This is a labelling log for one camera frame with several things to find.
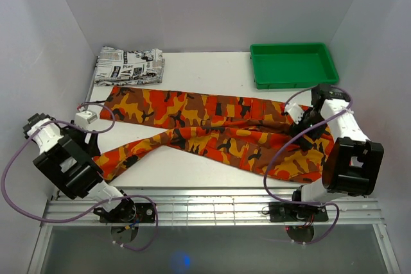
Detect orange camouflage trousers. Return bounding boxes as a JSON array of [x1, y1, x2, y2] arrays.
[[94, 86, 333, 183]]

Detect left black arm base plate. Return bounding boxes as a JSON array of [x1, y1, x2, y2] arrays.
[[95, 202, 155, 224]]

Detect green plastic tray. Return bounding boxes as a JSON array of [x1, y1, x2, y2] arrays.
[[250, 42, 339, 90]]

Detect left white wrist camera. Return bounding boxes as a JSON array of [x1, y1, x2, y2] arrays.
[[74, 110, 98, 130]]

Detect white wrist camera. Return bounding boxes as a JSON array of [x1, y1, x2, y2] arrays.
[[74, 110, 98, 130], [284, 103, 304, 124]]

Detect folded newspaper print trousers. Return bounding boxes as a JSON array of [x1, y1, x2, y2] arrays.
[[94, 46, 165, 87]]

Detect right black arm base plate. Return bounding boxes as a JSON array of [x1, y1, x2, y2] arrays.
[[268, 201, 329, 223]]

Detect aluminium rail frame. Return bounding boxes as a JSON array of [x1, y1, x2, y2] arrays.
[[40, 132, 385, 227]]

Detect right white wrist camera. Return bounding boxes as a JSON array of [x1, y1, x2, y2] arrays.
[[284, 103, 304, 124]]

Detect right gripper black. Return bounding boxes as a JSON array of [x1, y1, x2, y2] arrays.
[[286, 110, 328, 153]]

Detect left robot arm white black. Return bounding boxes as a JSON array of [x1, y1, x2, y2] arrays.
[[23, 113, 137, 223]]

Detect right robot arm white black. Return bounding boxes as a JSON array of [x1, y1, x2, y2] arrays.
[[279, 84, 384, 221]]

